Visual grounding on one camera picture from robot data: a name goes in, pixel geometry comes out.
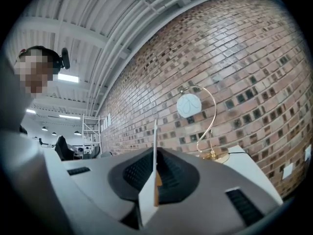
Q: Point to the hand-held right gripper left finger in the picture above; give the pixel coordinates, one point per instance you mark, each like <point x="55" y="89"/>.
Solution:
<point x="133" y="174"/>

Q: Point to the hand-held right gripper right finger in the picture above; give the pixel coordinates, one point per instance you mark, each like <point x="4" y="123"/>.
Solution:
<point x="174" y="175"/>

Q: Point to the white card stand wooden base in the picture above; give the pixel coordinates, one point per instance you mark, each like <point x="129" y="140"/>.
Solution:
<point x="148" y="204"/>

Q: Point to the white metal scaffold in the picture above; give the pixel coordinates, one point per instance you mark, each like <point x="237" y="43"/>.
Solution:
<point x="91" y="131"/>

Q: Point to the gold arc lamp white globe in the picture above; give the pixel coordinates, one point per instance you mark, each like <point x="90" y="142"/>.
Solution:
<point x="188" y="105"/>

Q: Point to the white side table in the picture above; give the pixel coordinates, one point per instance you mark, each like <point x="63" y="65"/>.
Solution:
<point x="247" y="170"/>

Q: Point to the black office chair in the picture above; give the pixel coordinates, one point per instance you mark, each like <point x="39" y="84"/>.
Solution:
<point x="63" y="148"/>

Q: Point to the rectangular ceiling light panel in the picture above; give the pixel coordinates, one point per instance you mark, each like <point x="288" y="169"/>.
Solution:
<point x="68" y="77"/>
<point x="69" y="116"/>
<point x="30" y="111"/>

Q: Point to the person's head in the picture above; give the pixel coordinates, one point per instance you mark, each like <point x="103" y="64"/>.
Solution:
<point x="36" y="70"/>

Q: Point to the white wall sign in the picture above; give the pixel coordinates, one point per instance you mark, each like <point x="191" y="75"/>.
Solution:
<point x="105" y="122"/>

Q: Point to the white wall socket plate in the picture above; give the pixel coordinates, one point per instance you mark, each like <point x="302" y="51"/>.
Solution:
<point x="288" y="171"/>

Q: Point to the black head camera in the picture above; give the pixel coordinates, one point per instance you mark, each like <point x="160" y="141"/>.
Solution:
<point x="65" y="58"/>

